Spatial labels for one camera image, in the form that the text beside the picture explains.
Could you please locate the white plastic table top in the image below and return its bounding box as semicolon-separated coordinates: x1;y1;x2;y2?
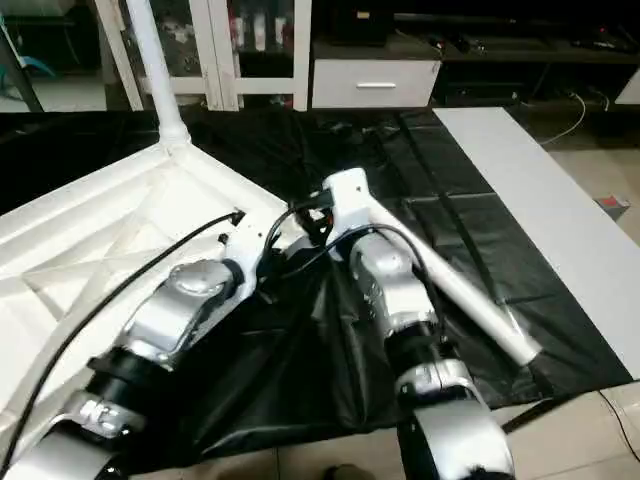
0;138;303;446

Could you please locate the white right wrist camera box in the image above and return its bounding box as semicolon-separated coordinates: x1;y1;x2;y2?
320;167;387;247

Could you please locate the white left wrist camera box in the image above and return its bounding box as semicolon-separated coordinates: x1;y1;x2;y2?
222;214;277;303

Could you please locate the dark wooden TV bench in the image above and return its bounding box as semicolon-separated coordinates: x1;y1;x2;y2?
430;30;640;107

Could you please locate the white plastic table leg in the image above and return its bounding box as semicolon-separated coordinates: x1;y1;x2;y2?
124;0;192;151
376;214;544;367

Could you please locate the white flat panel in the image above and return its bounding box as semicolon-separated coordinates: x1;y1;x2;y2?
434;105;640;383

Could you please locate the white glass-door cabinet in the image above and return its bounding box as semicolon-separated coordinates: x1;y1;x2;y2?
95;0;314;112

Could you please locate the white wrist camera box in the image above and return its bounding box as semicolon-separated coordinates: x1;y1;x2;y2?
222;214;277;303
320;167;387;247

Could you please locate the blue metal stand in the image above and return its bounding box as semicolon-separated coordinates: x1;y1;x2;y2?
10;55;59;83

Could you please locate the black work mat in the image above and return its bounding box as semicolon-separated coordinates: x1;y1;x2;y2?
0;105;640;471

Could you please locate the white drawer unit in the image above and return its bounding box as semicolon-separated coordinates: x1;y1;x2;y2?
312;58;442;110

